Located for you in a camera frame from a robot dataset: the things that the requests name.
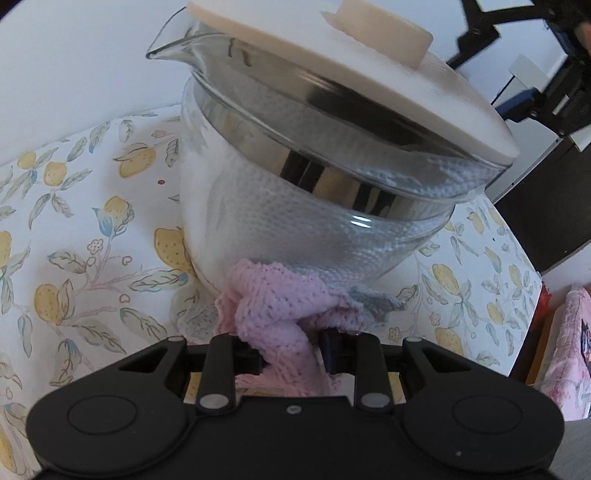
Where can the beige round jug lid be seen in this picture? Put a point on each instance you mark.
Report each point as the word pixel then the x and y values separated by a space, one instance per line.
pixel 369 74

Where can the pink floral cushion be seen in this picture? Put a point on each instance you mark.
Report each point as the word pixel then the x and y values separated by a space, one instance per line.
pixel 572 350

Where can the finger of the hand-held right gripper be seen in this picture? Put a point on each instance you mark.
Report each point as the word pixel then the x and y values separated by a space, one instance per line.
pixel 478 32

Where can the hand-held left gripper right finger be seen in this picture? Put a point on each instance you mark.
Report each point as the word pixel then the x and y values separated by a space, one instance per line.
pixel 330 355

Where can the white paper towel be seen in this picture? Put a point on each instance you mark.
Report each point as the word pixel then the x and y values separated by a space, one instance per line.
pixel 277 217

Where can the pink knitted cloth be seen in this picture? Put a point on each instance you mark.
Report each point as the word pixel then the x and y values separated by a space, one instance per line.
pixel 272 309

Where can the lemon print tablecloth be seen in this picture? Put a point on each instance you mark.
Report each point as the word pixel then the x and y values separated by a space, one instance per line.
pixel 83 258

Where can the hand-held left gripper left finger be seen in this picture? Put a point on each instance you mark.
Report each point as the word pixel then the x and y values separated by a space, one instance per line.
pixel 251 364

